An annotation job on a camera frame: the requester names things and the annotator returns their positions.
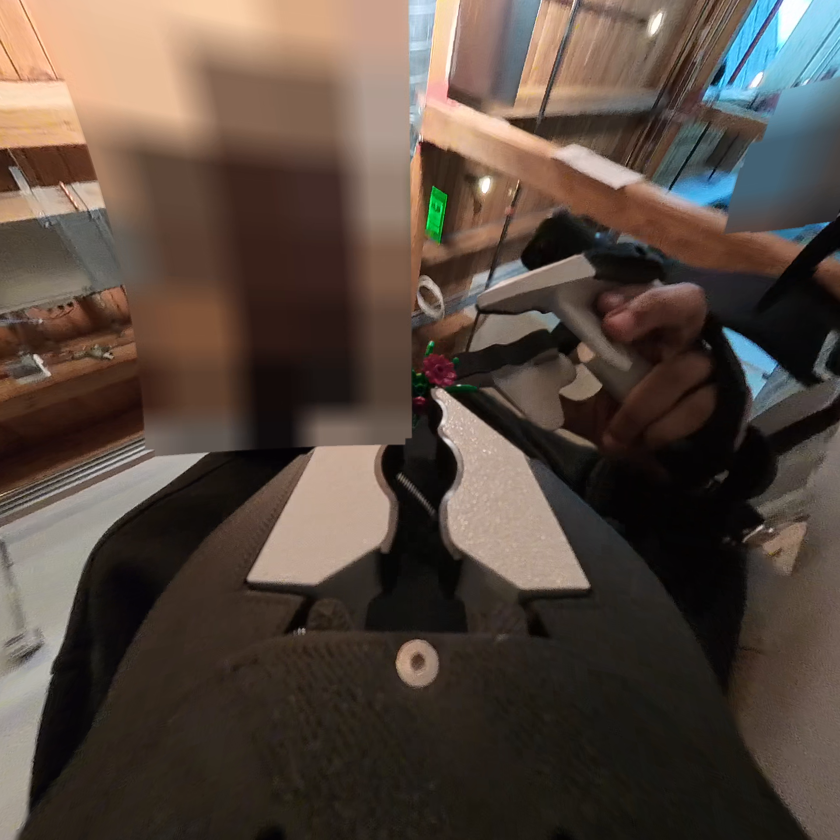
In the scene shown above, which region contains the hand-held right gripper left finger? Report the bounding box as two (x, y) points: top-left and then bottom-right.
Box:
(246, 446), (400, 632)

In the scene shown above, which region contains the grey metal duct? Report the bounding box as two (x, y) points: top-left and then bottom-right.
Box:
(0, 164), (135, 316)

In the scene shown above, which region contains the person's left hand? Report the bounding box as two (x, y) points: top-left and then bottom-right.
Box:
(598, 282), (718, 455)

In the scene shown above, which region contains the green toy leaf stem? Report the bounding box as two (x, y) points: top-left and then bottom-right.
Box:
(412, 340), (480, 395)

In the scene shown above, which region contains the white paper notice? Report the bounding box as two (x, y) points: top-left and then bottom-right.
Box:
(553, 144), (645, 193)

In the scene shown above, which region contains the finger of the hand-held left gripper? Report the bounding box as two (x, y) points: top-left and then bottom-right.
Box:
(476, 255), (597, 317)
(458, 330), (580, 432)

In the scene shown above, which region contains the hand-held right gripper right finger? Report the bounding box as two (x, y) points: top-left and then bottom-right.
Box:
(428, 387), (592, 634)

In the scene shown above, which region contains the wooden diagonal beam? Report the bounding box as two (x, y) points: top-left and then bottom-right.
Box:
(420, 98), (815, 263)

